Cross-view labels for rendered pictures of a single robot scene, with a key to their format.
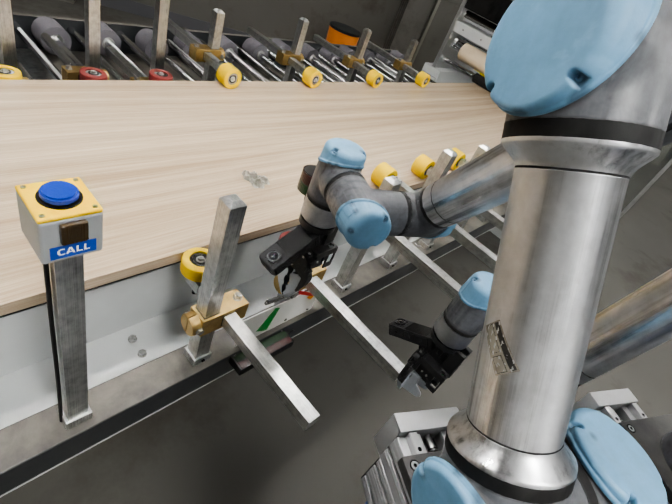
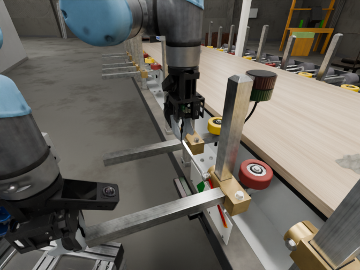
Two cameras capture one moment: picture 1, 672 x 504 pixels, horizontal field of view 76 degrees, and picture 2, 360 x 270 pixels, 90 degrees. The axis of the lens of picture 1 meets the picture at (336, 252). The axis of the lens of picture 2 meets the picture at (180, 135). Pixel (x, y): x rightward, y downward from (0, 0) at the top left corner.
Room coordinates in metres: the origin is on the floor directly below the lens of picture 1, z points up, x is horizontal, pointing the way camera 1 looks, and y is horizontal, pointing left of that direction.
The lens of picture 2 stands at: (0.94, -0.28, 1.23)
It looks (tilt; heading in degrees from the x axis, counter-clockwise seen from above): 34 degrees down; 130
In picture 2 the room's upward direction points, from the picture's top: straight up
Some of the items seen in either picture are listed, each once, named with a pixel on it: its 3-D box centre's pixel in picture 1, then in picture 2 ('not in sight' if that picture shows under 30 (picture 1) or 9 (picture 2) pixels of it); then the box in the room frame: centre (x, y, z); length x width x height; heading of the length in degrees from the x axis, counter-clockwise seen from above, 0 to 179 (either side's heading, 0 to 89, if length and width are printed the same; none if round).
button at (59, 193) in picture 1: (59, 195); not in sight; (0.36, 0.32, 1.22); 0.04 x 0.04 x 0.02
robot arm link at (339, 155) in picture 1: (337, 174); (181, 13); (0.66, 0.05, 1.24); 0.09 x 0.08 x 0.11; 36
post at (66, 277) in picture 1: (68, 345); (167, 92); (0.36, 0.32, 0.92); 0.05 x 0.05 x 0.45; 60
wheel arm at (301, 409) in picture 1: (246, 341); (168, 147); (0.57, 0.09, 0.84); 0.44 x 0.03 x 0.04; 60
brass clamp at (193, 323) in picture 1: (215, 313); (190, 139); (0.60, 0.18, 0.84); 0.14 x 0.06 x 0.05; 150
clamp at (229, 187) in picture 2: (299, 276); (226, 187); (0.82, 0.06, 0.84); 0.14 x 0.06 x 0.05; 150
